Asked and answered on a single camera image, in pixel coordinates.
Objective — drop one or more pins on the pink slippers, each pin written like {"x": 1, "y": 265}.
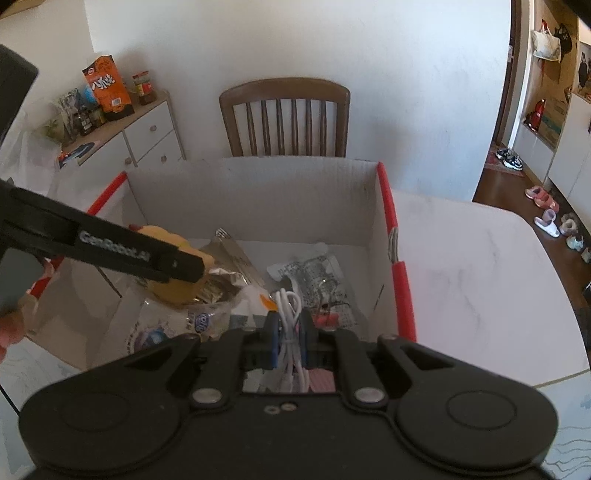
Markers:
{"x": 542, "y": 198}

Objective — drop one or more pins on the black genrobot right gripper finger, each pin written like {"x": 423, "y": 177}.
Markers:
{"x": 62, "y": 231}

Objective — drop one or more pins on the white printed snack packet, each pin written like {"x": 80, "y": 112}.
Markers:
{"x": 317, "y": 278}

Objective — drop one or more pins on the dark bottles on cabinet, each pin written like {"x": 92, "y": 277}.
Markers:
{"x": 79, "y": 116}

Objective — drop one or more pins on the red vacuum cleaner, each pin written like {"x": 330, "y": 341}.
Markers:
{"x": 533, "y": 119}

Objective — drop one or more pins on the red lidded jar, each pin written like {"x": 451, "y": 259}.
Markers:
{"x": 143, "y": 86}

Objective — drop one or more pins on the orange snack bag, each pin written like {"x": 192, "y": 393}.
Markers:
{"x": 103, "y": 78}

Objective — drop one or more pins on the black white sneakers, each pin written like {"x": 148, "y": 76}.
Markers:
{"x": 509, "y": 159}

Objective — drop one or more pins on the red cardboard box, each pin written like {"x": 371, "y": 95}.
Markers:
{"x": 276, "y": 209}

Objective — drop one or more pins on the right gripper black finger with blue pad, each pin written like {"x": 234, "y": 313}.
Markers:
{"x": 228, "y": 359}
{"x": 341, "y": 352}

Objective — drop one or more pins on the yellow duck plush toy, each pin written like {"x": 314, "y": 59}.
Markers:
{"x": 189, "y": 268}

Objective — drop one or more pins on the silver foil snack wrapper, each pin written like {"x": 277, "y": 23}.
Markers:
{"x": 231, "y": 272}

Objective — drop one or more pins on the white tote bag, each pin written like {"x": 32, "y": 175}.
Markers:
{"x": 545, "y": 45}

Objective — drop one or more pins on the brown entrance door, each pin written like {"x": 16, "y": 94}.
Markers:
{"x": 512, "y": 52}

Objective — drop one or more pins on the person's left hand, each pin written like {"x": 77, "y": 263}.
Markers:
{"x": 13, "y": 324}

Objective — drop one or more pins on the white purple slipper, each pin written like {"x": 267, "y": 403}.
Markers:
{"x": 547, "y": 223}

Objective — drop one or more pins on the white drawer cabinet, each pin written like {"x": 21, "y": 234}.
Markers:
{"x": 142, "y": 131}

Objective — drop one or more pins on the brown wooden chair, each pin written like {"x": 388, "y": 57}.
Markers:
{"x": 295, "y": 116}

